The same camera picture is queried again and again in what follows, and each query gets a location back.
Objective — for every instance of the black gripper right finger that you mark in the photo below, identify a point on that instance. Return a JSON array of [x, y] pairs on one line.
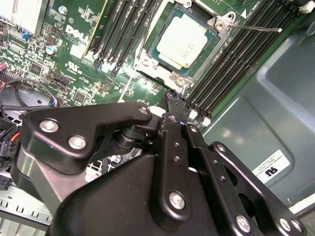
[[246, 191]]

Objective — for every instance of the silver green CPU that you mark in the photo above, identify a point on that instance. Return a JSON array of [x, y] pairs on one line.
[[182, 41]]

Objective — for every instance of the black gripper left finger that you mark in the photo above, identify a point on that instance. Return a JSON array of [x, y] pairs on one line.
[[61, 137]]

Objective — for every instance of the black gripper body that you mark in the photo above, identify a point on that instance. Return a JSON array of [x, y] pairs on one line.
[[110, 201]]

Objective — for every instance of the metal socket cover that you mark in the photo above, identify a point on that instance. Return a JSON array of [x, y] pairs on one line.
[[157, 70]]

